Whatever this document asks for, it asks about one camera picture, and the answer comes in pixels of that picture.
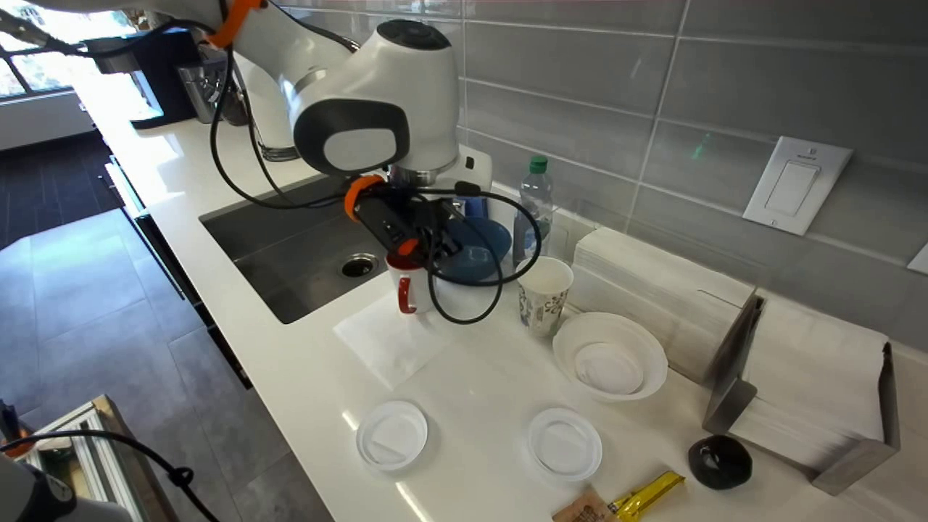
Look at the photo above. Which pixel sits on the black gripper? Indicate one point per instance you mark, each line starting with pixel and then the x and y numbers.
pixel 421 219

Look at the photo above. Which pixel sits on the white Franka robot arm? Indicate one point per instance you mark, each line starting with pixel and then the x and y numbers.
pixel 387 89

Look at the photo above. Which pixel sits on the sink drain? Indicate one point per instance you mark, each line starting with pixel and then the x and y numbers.
pixel 358 264

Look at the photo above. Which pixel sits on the patterned white mug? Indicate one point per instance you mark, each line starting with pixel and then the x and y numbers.
pixel 540 300

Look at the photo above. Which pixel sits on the stainless steel sink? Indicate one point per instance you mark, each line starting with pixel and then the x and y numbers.
pixel 279 256

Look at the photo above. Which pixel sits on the blue bowl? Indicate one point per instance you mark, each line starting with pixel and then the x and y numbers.
pixel 480 260

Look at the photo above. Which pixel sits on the blue sponge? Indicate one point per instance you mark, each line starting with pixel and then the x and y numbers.
pixel 477 206

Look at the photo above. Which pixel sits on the flat white napkin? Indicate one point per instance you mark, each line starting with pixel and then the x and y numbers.
pixel 387 343

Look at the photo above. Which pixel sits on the plastic bottle with green cap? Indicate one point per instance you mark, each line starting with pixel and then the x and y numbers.
pixel 534 206

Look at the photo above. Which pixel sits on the white round lid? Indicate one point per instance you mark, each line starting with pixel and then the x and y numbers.
pixel 564 448
pixel 393 437

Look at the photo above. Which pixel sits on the white bowl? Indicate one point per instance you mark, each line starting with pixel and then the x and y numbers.
pixel 609 363

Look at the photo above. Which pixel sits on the folded white paper towel stack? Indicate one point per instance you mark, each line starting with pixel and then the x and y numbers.
pixel 657 290

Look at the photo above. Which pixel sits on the dark wooden cabinet front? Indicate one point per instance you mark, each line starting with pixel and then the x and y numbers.
pixel 184 280

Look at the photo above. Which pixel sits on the brown packet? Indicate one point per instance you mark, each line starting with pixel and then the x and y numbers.
pixel 580 508

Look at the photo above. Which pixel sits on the black coffee machine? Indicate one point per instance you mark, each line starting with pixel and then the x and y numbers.
pixel 168 77

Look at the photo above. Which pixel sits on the grey metal napkin holder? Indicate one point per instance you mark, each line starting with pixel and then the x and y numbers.
pixel 731 372

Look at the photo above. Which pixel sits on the small black round dish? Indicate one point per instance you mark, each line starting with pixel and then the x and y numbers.
pixel 721 461

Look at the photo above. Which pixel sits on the white napkin stack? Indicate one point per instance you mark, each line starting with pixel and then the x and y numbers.
pixel 815 387

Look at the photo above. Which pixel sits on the white wall switch plate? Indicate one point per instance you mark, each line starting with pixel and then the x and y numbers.
pixel 795 186

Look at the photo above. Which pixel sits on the wooden frame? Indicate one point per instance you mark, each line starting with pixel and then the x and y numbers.
pixel 106 454

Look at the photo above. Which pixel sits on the grey camera body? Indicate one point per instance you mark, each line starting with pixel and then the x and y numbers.
pixel 29 498

